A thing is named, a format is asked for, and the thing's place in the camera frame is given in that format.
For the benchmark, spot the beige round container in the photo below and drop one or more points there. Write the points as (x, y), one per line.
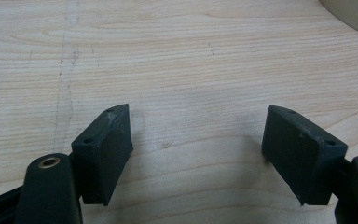
(354, 14)

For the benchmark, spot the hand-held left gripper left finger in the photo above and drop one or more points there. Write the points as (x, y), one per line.
(104, 158)

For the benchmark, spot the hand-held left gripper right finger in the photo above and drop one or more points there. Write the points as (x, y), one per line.
(298, 155)

